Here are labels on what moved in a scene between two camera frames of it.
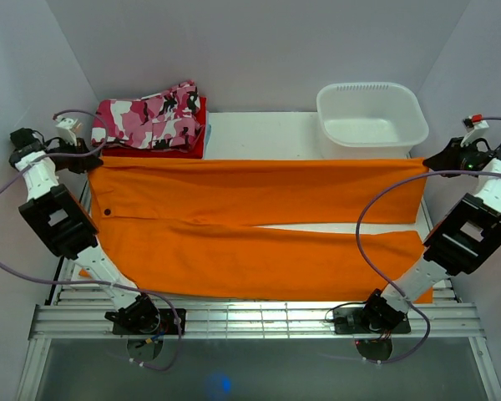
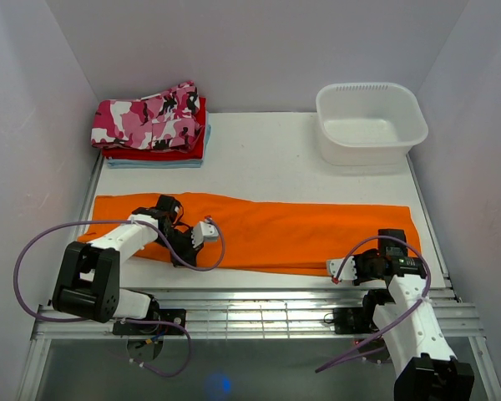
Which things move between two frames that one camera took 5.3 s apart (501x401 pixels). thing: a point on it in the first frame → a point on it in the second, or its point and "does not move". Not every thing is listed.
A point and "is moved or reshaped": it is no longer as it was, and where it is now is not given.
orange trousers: x=191 y=227 is moved or reshaped
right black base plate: x=352 y=321 does not move
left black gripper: x=85 y=162 → x=188 y=256
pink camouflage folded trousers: x=169 y=119 does not move
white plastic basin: x=370 y=120 does not move
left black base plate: x=167 y=324 does not move
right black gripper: x=447 y=159 → x=357 y=258
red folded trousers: x=170 y=153 does not move
